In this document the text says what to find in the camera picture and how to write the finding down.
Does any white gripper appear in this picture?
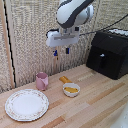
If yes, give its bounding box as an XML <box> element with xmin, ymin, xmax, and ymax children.
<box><xmin>45</xmin><ymin>27</ymin><xmax>81</xmax><ymax>57</ymax></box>

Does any golden brown bread piece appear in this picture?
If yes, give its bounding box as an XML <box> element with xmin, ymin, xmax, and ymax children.
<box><xmin>59</xmin><ymin>75</ymin><xmax>73</xmax><ymax>85</ymax></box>

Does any white plate with patterned rim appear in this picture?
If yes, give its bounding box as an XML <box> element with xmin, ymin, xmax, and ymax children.
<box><xmin>4</xmin><ymin>88</ymin><xmax>50</xmax><ymax>122</ymax></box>

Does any pink mug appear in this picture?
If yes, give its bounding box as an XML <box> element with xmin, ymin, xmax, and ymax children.
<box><xmin>35</xmin><ymin>71</ymin><xmax>50</xmax><ymax>92</ymax></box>

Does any white bowl with yellow contents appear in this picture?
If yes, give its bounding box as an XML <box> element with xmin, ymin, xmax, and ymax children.
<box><xmin>62</xmin><ymin>82</ymin><xmax>81</xmax><ymax>98</ymax></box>

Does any black box appliance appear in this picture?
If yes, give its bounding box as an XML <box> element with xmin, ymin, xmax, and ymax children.
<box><xmin>85</xmin><ymin>28</ymin><xmax>128</xmax><ymax>81</ymax></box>

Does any black cable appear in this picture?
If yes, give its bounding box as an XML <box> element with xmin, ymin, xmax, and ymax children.
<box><xmin>79</xmin><ymin>13</ymin><xmax>128</xmax><ymax>37</ymax></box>

